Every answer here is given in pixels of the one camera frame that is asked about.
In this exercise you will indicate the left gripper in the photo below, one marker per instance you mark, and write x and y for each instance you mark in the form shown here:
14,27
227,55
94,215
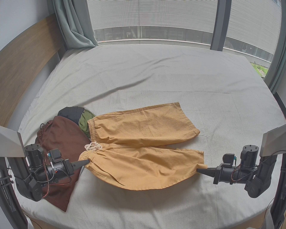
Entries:
63,168

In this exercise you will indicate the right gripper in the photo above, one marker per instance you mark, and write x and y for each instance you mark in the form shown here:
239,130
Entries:
223,175

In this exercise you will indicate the tan shorts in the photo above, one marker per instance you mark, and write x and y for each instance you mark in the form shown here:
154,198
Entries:
145,125

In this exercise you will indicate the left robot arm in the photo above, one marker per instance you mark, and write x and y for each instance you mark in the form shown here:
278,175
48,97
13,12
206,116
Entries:
24,185

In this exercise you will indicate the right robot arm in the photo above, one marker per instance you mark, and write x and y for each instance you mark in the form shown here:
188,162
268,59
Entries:
259,179

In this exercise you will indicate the bed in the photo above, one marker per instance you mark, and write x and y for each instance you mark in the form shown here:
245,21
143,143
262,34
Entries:
167,78

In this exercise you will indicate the brown shorts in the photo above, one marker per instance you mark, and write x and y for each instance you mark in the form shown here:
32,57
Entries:
64,138

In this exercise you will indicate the green garment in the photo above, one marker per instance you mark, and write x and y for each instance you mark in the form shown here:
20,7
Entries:
85,120

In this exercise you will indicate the black garment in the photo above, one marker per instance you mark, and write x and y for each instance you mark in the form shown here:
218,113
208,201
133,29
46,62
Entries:
69,114

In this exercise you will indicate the blue-green curtain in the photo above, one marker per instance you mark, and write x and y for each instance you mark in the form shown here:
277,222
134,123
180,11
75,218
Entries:
73,33

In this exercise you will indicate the window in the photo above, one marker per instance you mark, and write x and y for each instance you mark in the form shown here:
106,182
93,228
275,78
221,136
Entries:
217,26

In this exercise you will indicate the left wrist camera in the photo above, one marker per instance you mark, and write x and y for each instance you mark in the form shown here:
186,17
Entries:
54,156

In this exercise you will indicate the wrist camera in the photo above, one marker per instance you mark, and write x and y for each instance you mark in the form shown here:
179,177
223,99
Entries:
54,156
228,159

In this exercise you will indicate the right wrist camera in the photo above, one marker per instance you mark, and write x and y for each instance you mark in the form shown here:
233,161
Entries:
228,159

